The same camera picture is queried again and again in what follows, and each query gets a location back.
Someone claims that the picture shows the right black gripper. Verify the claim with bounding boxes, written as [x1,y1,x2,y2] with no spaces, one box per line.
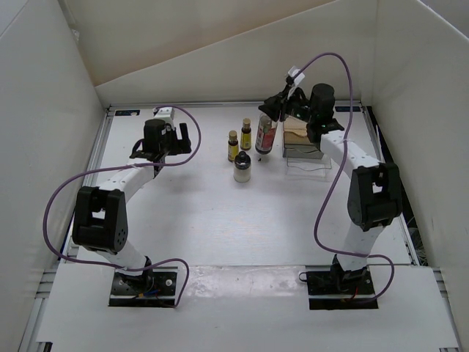
[258,85,316,124]

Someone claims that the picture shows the red label sauce bottle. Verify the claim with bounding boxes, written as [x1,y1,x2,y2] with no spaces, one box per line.
[255,114,277,155]

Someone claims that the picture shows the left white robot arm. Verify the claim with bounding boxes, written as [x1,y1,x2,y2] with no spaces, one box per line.
[73,118,191,293]

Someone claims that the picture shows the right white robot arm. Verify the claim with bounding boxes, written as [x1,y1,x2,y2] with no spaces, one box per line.
[259,84,402,293]

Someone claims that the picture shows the rear yellow label bottle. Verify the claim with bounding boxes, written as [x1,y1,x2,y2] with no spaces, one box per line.
[240,118,251,150]

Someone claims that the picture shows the yellow label bottle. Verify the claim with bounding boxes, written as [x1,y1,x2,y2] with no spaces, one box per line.
[240,118,251,150]
[227,130,239,162]

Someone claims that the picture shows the front yellow label bottle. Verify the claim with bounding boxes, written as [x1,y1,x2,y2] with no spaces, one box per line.
[227,130,239,162]

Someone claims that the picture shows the tiered clear acrylic rack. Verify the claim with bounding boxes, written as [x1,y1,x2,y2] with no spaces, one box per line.
[282,117,332,180]

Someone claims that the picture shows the white powder jar black cap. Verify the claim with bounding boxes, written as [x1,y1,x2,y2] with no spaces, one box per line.
[233,151,251,183]

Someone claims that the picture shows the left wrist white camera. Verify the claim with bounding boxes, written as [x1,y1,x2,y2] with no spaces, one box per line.
[152,106,174,121]

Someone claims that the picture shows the aluminium table frame rail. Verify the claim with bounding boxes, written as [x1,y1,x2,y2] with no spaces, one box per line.
[106,99,367,111]

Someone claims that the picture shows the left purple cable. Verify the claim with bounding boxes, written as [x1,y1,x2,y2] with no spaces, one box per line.
[43,105,201,308]

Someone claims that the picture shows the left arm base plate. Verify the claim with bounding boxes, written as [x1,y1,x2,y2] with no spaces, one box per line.
[108,267,178,308]

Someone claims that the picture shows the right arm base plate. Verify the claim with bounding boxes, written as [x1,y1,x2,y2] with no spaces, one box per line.
[298,271,379,311]

